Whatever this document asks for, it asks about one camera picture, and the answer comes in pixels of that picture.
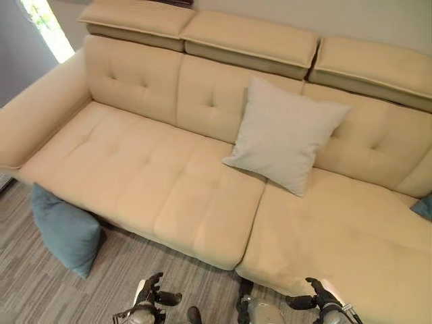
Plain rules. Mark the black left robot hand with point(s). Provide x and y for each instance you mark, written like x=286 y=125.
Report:
x=152 y=290

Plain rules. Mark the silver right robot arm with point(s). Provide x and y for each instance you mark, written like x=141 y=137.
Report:
x=337 y=315

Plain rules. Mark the white square cushion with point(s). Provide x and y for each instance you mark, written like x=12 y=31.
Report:
x=287 y=135

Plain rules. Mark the bright window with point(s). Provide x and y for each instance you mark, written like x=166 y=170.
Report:
x=47 y=27

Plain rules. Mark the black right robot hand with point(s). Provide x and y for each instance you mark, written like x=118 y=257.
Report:
x=319 y=297

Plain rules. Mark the dark robot foot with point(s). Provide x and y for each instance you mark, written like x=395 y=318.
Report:
x=194 y=315

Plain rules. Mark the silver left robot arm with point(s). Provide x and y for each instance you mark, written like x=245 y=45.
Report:
x=138 y=314

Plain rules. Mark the cream leather sofa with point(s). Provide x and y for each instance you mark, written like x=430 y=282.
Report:
x=141 y=162

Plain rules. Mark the teal square cushion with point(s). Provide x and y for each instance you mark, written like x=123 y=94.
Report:
x=64 y=229
x=424 y=207

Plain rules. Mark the cream sofa headrest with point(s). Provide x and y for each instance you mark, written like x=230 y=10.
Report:
x=249 y=37
x=135 y=18
x=374 y=64

